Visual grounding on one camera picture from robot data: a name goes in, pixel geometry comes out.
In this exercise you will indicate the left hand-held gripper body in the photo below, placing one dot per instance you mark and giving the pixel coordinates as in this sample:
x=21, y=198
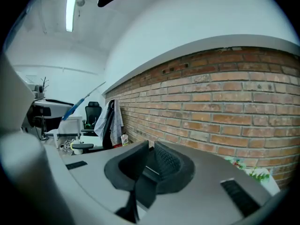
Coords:
x=54, y=108

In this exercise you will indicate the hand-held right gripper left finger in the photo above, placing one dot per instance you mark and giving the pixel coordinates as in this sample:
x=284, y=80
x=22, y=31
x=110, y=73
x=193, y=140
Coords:
x=126, y=170

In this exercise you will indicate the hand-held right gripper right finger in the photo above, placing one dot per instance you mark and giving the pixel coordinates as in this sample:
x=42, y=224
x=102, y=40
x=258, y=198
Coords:
x=175, y=170

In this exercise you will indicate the small white table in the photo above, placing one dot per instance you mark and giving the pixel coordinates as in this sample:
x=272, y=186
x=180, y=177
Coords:
x=70, y=124

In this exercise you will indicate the black office chair with headrest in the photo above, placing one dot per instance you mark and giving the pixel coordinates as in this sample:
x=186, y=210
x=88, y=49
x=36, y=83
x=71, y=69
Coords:
x=92, y=112

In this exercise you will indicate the white checked shirt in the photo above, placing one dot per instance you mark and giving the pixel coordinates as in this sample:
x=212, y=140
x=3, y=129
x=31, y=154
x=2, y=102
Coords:
x=116, y=121

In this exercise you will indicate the green potted plant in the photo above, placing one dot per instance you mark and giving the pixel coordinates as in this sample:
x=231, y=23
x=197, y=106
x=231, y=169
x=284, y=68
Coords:
x=260, y=177

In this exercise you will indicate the ceiling tube light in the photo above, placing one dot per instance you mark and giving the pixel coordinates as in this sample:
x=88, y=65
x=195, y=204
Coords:
x=71, y=10

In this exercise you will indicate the round ceiling smoke detector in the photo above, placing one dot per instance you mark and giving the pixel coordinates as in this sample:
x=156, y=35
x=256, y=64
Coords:
x=80, y=2

